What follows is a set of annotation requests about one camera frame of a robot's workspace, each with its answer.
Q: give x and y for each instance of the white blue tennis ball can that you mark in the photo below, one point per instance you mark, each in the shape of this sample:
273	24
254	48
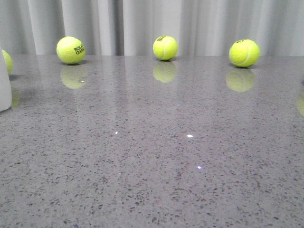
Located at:
5	86

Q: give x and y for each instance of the centre yellow tennis ball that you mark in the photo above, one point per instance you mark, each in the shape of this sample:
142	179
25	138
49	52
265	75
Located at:
165	48

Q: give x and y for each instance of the yellow tennis ball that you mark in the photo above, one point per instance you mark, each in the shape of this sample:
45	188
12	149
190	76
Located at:
244	53
165	48

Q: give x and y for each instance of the tennis ball with black lettering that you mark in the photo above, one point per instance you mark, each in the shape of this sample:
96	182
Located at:
70	50

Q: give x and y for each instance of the right yellow tennis ball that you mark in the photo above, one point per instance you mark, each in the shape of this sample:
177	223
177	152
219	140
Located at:
244	53

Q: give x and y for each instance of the far left tennis ball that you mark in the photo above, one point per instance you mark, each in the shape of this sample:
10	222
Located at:
8	61

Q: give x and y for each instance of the grey pleated curtain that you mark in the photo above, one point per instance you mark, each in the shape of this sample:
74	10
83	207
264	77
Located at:
129	27

